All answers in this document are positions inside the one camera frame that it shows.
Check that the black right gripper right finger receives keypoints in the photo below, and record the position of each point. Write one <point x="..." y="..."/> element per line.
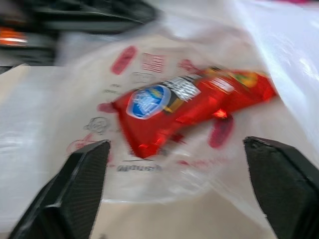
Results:
<point x="281" y="184"/>

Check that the red snack packet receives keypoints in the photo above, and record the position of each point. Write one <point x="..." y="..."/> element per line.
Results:
<point x="192" y="112"/>

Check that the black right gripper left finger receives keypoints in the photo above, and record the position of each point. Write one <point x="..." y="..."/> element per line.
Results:
<point x="72" y="189"/>

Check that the black and orange object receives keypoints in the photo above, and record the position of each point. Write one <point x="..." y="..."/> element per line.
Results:
<point x="37" y="27"/>

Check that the translucent white printed plastic bag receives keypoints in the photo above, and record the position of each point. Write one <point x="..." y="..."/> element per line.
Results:
<point x="74" y="104"/>

